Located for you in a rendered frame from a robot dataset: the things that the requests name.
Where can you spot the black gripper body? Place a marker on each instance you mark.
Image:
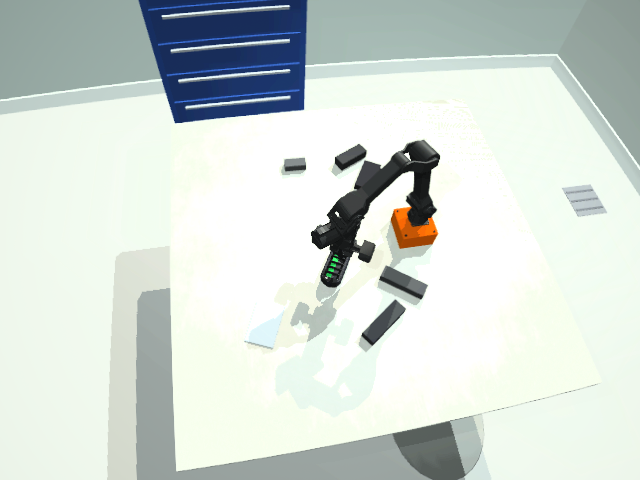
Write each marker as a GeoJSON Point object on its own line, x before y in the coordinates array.
{"type": "Point", "coordinates": [365, 251]}

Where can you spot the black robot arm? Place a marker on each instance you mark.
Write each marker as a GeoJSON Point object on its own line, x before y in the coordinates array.
{"type": "Point", "coordinates": [353, 206]}

